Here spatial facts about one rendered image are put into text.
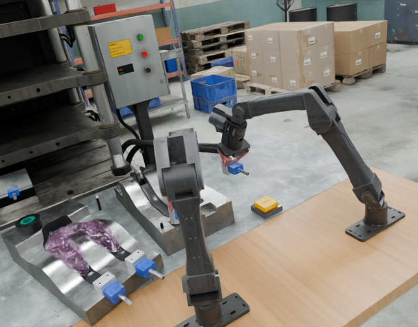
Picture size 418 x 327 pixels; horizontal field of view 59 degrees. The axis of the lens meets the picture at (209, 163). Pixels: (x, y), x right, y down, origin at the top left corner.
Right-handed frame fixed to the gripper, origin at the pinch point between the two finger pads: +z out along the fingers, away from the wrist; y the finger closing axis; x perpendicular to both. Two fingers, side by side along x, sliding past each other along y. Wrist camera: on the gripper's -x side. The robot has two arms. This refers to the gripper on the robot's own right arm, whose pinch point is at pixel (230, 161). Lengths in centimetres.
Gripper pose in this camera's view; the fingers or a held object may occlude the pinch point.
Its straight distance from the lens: 136.2
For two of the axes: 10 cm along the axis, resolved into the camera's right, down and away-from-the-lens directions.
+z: -1.0, 6.6, 7.5
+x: 5.4, 6.7, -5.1
